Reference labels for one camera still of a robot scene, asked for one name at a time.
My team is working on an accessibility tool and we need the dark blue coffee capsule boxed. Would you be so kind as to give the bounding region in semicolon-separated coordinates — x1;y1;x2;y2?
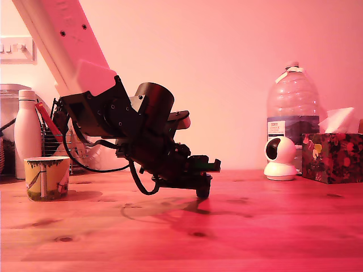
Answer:
195;175;213;199

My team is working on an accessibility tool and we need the thick black looping cable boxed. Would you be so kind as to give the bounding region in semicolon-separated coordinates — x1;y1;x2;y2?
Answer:
129;158;161;196

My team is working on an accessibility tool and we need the metal wire basket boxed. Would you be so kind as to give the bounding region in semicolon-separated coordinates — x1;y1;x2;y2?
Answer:
42;97;120;174

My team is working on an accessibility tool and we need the white bottle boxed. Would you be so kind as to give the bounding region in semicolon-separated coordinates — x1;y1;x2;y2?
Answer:
14;89;43;180

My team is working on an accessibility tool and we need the white wall socket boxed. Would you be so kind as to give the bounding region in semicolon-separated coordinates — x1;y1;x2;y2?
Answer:
0;36;38;66

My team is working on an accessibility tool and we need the dark wicker basket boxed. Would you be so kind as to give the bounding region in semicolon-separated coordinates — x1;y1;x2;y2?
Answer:
0;137;6;175

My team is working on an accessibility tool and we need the red package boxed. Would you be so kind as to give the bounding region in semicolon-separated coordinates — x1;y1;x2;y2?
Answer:
35;101;62;137

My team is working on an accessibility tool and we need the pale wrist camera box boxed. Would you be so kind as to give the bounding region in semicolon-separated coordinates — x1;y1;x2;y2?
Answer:
167;110;191;131

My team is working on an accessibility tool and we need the small white round camera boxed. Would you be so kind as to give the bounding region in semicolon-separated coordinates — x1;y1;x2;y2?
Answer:
263;137;298;181

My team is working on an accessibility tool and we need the glass jar with lid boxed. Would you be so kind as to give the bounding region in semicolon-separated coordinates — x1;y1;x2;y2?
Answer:
0;83;32;176

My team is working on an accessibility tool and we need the pale bag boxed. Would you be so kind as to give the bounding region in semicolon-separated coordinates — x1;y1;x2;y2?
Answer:
56;133;117;171

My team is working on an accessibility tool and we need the white tissue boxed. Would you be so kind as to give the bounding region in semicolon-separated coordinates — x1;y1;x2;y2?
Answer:
317;107;356;134

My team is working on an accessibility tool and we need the yellow illustrated coffee mug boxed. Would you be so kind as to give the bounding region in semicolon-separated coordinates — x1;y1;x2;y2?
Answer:
23;156;71;202

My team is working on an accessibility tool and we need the large clear water bottle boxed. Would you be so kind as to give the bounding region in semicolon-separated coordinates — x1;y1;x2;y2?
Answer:
266;61;321;147

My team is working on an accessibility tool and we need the floral tissue box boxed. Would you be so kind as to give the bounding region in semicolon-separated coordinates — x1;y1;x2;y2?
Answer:
301;133;363;185

